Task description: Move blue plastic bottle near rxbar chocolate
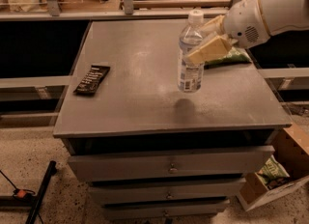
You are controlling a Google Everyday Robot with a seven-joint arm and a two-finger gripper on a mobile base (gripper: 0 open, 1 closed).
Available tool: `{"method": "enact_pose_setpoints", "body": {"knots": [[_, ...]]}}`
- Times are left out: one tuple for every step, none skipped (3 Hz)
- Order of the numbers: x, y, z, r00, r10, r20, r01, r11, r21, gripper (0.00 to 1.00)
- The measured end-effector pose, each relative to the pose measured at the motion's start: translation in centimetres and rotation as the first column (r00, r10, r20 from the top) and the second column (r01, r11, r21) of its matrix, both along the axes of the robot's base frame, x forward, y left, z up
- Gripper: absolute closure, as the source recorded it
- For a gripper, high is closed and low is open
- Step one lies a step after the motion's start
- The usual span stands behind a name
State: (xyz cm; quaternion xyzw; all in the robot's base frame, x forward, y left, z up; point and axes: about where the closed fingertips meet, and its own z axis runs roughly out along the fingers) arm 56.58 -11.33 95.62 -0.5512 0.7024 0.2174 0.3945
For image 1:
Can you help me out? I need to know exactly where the grey drawer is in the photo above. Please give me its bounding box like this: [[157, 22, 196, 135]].
[[68, 146, 274, 182], [103, 199, 230, 220], [89, 178, 245, 205]]

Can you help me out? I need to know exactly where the black rxbar chocolate wrapper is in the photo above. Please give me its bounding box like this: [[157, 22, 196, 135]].
[[73, 65, 110, 96]]

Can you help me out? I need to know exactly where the black cable with orange clip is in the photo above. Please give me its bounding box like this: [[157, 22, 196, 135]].
[[0, 169, 44, 224]]

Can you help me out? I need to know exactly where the cardboard box on floor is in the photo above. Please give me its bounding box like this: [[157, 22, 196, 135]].
[[237, 124, 309, 210]]

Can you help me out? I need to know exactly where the top grey drawer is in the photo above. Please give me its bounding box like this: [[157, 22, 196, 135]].
[[68, 146, 274, 182]]

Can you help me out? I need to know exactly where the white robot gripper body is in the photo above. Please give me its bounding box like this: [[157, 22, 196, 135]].
[[223, 0, 270, 48]]

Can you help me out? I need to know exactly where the clear plastic water bottle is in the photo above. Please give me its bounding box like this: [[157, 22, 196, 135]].
[[178, 10, 204, 93]]

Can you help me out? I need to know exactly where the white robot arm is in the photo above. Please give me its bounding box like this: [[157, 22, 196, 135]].
[[183, 0, 309, 66]]

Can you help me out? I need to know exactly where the grey drawer cabinet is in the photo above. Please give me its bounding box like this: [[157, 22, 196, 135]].
[[54, 19, 291, 209]]

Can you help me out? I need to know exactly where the bottom grey drawer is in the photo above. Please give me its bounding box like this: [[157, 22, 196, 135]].
[[103, 199, 230, 220]]

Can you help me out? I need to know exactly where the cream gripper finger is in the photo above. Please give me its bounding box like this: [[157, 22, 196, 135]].
[[200, 15, 225, 36], [183, 35, 232, 66]]

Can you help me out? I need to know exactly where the middle grey drawer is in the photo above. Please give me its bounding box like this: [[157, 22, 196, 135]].
[[89, 178, 245, 205]]

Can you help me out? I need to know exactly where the black stand leg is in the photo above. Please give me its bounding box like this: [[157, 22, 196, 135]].
[[0, 160, 57, 224]]

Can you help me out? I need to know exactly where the green chip bag in box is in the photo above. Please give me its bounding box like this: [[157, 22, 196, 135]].
[[257, 155, 290, 189]]

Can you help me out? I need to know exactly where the green snack bag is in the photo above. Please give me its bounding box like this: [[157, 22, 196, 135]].
[[205, 41, 250, 69]]

